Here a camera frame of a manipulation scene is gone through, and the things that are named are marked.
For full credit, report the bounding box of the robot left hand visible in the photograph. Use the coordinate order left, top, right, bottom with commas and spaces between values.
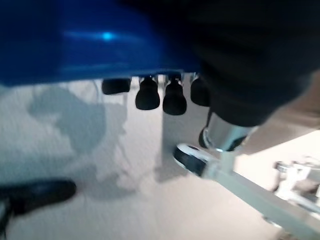
101, 0, 320, 152

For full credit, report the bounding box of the chrome bed crank mechanism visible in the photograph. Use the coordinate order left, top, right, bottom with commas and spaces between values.
273, 156, 320, 209

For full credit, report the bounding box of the black and white caster wheel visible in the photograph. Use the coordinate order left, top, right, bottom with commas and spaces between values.
172, 142, 209, 177

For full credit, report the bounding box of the grey metal bed frame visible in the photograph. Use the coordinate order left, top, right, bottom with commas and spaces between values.
202, 149, 320, 240

